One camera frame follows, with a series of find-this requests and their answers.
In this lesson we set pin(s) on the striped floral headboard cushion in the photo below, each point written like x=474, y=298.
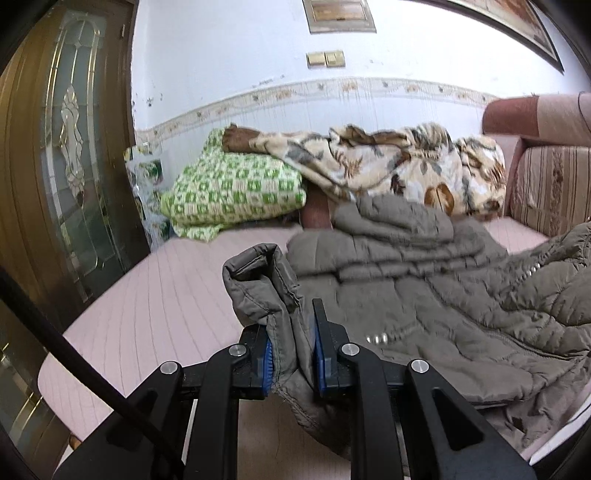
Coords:
x=550, y=189

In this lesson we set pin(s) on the green white patterned pillow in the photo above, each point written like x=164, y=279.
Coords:
x=221, y=190

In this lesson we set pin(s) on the gold wall switch plate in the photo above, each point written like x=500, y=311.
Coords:
x=331, y=59

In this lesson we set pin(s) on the maroon bolster pillow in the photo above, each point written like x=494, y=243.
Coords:
x=318, y=209

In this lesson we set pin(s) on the grey-brown quilted hooded coat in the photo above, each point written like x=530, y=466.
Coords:
x=511, y=332

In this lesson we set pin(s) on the beige leaf-print blanket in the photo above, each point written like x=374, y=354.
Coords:
x=423, y=164

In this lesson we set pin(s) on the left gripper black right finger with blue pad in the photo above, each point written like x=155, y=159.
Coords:
x=407, y=421

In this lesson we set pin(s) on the pink quilted bed mattress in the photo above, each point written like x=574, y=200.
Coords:
x=172, y=306

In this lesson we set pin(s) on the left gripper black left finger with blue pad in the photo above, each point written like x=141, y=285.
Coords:
x=180, y=422

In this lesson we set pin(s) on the framed picture on wall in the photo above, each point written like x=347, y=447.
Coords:
x=337, y=16

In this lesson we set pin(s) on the floral plastic bag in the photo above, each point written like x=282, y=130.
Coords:
x=146, y=178

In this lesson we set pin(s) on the wooden door with stained glass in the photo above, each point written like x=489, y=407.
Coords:
x=69, y=223

